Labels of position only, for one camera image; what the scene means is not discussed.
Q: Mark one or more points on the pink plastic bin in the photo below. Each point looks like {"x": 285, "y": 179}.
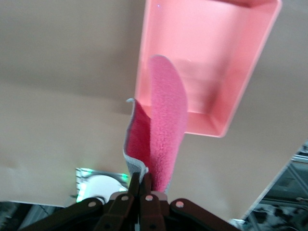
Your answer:
{"x": 216, "y": 60}

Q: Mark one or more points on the aluminium frame enclosure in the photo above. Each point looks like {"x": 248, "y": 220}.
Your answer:
{"x": 297, "y": 156}

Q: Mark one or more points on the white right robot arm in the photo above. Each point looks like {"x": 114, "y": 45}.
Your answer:
{"x": 103, "y": 186}

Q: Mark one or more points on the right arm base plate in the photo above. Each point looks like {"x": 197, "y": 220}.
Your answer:
{"x": 81, "y": 178}

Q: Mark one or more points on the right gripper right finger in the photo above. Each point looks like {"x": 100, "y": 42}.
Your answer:
{"x": 158, "y": 214}

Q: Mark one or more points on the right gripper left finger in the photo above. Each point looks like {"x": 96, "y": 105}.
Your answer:
{"x": 120, "y": 211}

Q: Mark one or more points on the grey and pink cloth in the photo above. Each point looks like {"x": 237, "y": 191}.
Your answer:
{"x": 166, "y": 120}

